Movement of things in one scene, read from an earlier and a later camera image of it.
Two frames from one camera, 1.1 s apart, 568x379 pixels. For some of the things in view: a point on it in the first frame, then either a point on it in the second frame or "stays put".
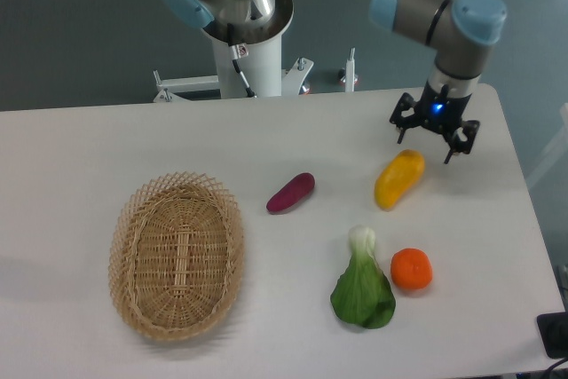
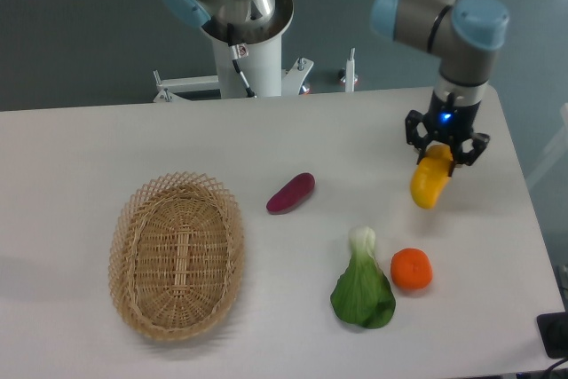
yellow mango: [403, 170] → [430, 175]
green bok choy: [364, 296] stays put
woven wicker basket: [176, 256] stays put
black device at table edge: [553, 327] stays put
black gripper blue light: [439, 114] → [451, 122]
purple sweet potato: [296, 190] stays put
